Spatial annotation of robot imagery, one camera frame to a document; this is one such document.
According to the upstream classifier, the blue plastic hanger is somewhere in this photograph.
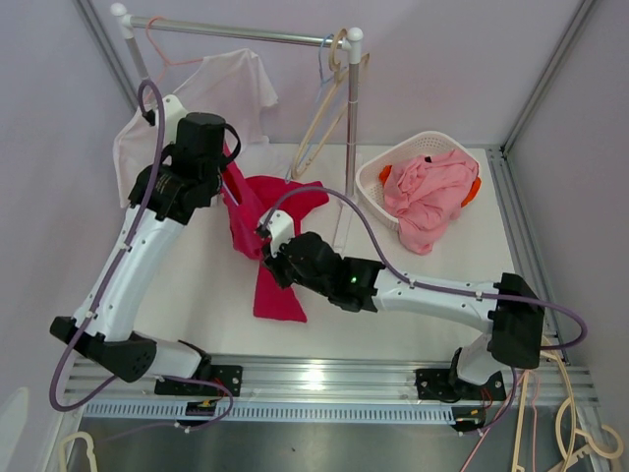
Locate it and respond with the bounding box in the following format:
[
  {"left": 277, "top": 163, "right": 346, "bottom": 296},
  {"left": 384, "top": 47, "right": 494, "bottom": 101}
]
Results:
[{"left": 284, "top": 29, "right": 347, "bottom": 183}]

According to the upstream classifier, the silver rack upright pole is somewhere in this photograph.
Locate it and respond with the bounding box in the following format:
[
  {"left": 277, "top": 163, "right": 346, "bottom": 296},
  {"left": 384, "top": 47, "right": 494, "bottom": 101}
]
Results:
[{"left": 343, "top": 28, "right": 364, "bottom": 199}]

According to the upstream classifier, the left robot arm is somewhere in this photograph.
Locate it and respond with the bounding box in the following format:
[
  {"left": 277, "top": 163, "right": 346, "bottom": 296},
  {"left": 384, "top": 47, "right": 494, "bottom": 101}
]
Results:
[{"left": 50, "top": 112, "right": 236, "bottom": 394}]

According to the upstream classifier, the white rack base foot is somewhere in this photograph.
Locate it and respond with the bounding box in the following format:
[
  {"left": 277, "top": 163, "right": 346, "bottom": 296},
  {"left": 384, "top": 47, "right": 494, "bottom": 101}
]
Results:
[{"left": 332, "top": 199, "right": 355, "bottom": 256}]

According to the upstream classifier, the white perforated plastic basket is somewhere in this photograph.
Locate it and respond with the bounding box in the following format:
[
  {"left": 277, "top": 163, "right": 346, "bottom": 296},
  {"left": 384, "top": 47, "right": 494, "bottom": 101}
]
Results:
[{"left": 355, "top": 131, "right": 476, "bottom": 232}]

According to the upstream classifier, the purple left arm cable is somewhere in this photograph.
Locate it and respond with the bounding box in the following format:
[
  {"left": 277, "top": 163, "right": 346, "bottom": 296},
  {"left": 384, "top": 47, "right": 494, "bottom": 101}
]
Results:
[{"left": 50, "top": 80, "right": 235, "bottom": 434}]

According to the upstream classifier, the pale pink tank top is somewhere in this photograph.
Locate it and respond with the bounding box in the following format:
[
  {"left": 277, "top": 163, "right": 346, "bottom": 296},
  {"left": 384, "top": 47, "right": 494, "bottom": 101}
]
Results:
[{"left": 113, "top": 48, "right": 283, "bottom": 207}]

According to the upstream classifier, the aluminium mounting rail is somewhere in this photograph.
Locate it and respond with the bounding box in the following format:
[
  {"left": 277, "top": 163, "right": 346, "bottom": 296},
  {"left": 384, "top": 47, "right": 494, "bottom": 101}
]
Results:
[{"left": 59, "top": 355, "right": 600, "bottom": 406}]

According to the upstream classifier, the magenta t shirt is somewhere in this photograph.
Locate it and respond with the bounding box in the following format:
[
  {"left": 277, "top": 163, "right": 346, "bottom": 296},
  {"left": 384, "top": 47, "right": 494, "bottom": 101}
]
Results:
[{"left": 220, "top": 142, "right": 330, "bottom": 325}]

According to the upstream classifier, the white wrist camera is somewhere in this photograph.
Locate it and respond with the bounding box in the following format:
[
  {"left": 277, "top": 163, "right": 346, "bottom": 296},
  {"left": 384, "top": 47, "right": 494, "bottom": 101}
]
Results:
[
  {"left": 257, "top": 209, "right": 295, "bottom": 251},
  {"left": 143, "top": 94, "right": 188, "bottom": 143}
]

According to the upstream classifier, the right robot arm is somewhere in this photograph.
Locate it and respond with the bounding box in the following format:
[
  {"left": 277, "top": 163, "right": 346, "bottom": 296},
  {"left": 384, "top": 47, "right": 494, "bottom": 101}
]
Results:
[{"left": 261, "top": 232, "right": 544, "bottom": 402}]

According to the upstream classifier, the beige hangers pile right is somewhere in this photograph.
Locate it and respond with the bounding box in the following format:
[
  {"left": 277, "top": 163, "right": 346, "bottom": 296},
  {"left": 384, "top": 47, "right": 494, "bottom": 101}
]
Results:
[{"left": 510, "top": 333, "right": 625, "bottom": 472}]

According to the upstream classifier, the beige hanger bottom left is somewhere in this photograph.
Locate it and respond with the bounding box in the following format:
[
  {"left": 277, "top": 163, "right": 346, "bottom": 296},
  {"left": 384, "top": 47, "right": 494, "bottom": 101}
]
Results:
[{"left": 57, "top": 431, "right": 99, "bottom": 472}]

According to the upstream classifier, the white slotted cable duct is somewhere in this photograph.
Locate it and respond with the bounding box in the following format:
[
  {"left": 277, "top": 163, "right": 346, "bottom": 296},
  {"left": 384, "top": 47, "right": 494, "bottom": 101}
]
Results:
[{"left": 84, "top": 399, "right": 455, "bottom": 426}]

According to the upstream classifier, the pink wire hanger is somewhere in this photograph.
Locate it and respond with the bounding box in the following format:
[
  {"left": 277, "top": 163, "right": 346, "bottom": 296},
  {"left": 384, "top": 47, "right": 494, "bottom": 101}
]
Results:
[{"left": 145, "top": 17, "right": 205, "bottom": 89}]

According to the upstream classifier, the silver clothes rack rail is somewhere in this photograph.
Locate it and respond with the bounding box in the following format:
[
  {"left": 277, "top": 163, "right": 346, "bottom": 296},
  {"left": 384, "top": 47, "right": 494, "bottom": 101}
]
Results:
[{"left": 129, "top": 15, "right": 349, "bottom": 50}]

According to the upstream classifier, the pink t shirt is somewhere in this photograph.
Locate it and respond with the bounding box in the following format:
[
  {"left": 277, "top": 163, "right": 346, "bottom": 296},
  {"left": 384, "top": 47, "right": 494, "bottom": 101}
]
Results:
[{"left": 383, "top": 149, "right": 481, "bottom": 256}]

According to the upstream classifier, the beige plastic hanger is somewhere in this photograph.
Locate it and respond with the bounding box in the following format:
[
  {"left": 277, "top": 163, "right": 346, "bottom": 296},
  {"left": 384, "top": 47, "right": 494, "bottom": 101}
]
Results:
[{"left": 286, "top": 28, "right": 370, "bottom": 180}]

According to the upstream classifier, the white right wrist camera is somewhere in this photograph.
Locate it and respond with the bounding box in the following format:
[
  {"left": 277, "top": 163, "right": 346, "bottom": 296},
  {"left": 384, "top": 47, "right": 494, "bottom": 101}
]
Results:
[{"left": 257, "top": 209, "right": 295, "bottom": 251}]

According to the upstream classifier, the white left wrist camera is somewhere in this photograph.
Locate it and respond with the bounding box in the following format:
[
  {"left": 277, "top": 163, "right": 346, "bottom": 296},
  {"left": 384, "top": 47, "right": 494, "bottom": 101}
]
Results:
[{"left": 143, "top": 94, "right": 188, "bottom": 143}]

